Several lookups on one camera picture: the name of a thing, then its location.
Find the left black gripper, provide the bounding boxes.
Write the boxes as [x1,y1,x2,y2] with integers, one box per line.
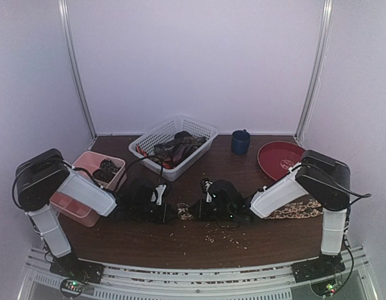
[133,202,180,224]

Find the paisley patterned tie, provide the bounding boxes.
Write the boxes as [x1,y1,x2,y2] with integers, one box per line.
[176,199,323,221]

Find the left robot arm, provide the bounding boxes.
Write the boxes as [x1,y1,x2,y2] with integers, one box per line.
[11,148,176,278]

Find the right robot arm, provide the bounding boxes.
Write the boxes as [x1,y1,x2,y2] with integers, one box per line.
[188,150,351,276]

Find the dark ties in basket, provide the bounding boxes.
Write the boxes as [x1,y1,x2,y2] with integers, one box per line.
[136,131,207,169]

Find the white perforated plastic basket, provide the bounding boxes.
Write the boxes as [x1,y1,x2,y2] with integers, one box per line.
[129,115,218,181]

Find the rolled dark tie in organizer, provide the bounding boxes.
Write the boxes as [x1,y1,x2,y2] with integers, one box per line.
[93,159,120,183]

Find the dark blue mug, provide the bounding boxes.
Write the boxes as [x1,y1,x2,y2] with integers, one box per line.
[231,129,251,155]

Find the red round plate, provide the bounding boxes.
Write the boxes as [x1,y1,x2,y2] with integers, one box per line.
[257,141,305,181]

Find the pink compartment organizer box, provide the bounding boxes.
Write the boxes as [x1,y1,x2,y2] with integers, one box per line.
[50,151,127,227]

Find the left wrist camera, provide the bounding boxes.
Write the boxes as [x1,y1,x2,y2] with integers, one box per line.
[150,184,168,206]

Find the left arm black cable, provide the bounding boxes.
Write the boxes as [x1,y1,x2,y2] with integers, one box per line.
[70,156,165,188]

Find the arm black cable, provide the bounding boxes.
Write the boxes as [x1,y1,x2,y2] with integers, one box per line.
[302,161,372,291]
[70,156,165,188]

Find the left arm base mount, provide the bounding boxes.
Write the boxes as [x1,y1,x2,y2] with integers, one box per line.
[49,261,104,284]

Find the aluminium front rail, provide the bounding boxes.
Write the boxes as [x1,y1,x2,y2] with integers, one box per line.
[19,245,380,300]

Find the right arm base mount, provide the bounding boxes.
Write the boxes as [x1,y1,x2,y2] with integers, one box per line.
[291,258,346,283]

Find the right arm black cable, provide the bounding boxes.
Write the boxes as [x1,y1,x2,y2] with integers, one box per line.
[302,161,372,291]

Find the left frame post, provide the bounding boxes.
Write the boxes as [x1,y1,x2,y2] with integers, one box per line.
[58,0,97,139]

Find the frame post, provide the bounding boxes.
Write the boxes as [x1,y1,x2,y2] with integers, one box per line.
[58,0,97,139]
[294,0,335,145]

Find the right frame post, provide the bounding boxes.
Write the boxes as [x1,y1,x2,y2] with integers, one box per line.
[294,0,335,145]

